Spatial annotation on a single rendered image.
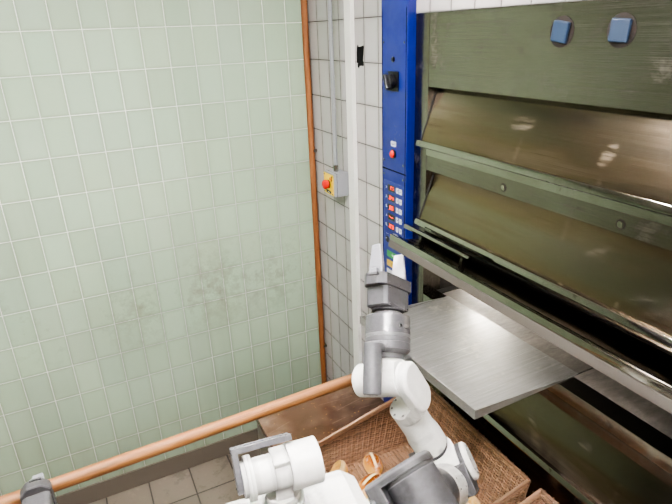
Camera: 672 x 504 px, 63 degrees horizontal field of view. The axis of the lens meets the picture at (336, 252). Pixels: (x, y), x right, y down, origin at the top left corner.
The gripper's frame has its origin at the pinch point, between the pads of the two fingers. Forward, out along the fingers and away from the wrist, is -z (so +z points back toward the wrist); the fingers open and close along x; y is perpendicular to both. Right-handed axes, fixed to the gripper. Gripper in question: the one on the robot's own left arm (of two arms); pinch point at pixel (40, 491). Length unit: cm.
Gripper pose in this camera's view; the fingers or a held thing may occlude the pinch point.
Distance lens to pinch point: 139.1
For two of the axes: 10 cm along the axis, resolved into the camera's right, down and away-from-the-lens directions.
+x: 0.5, 9.3, 3.7
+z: 4.6, 3.1, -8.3
